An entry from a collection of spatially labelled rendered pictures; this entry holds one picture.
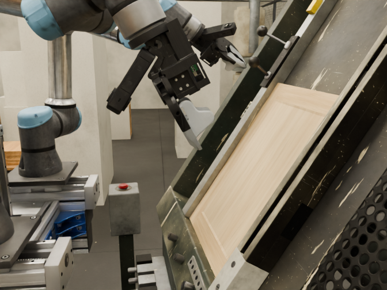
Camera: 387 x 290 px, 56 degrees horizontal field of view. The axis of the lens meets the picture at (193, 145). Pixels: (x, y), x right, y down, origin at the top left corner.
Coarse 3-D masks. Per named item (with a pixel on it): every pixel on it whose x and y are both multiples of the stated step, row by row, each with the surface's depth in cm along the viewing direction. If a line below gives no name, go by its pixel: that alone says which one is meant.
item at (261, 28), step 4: (260, 28) 124; (264, 28) 124; (260, 32) 124; (264, 32) 124; (260, 36) 126; (268, 36) 125; (272, 36) 124; (276, 40) 124; (280, 40) 124; (284, 44) 123; (288, 44) 122; (284, 48) 124
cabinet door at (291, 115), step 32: (288, 96) 112; (320, 96) 97; (256, 128) 120; (288, 128) 103; (256, 160) 109; (288, 160) 95; (224, 192) 117; (256, 192) 100; (192, 224) 124; (224, 224) 106; (224, 256) 97
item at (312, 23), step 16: (336, 0) 120; (320, 16) 121; (304, 32) 121; (304, 48) 122; (288, 64) 122; (272, 80) 123; (256, 96) 127; (256, 112) 124; (240, 128) 125; (224, 160) 127; (208, 176) 128; (192, 208) 129
